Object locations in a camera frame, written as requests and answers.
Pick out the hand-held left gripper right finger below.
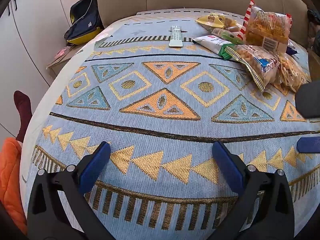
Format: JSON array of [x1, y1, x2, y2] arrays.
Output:
[[212, 141, 294, 240]]

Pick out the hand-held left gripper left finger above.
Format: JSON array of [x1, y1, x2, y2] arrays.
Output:
[[27, 141, 115, 240]]

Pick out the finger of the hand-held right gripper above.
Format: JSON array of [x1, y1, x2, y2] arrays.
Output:
[[295, 79, 320, 119], [297, 137, 320, 153]]

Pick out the clear crisp snack packet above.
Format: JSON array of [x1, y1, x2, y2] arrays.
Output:
[[274, 52, 312, 93]]

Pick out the blue snack packet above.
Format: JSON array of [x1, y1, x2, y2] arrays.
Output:
[[285, 40, 299, 55]]

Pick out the clear packet with blue print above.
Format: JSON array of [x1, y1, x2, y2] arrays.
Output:
[[225, 44, 282, 92]]

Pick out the red striped bread packet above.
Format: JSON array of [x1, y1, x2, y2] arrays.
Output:
[[236, 0, 293, 53]]

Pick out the white and green snack packet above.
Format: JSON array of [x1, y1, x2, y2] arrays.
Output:
[[192, 35, 238, 60]]

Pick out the yellow pastry packet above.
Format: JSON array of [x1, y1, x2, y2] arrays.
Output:
[[195, 12, 242, 32]]

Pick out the white remote control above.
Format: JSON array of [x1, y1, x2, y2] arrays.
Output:
[[169, 25, 184, 47]]

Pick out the blue patterned woven blanket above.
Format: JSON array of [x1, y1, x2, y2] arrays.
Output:
[[20, 10, 320, 240]]

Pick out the dark clothes pile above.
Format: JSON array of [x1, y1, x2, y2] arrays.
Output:
[[306, 9, 320, 48]]

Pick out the person's orange pants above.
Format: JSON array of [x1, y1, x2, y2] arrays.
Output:
[[0, 137, 28, 235]]

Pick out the person's maroon sock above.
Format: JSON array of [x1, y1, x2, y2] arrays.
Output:
[[14, 90, 33, 143]]

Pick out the beige nightstand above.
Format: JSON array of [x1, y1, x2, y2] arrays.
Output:
[[46, 44, 75, 75]]

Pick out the small pink item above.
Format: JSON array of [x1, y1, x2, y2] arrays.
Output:
[[55, 47, 73, 58]]

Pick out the navy and yellow backpack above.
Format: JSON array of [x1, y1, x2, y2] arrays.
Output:
[[64, 0, 104, 46]]

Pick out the white wardrobe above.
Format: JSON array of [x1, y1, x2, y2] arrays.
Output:
[[0, 0, 73, 135]]

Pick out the thin white cable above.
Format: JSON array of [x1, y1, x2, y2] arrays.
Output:
[[75, 0, 97, 25]]

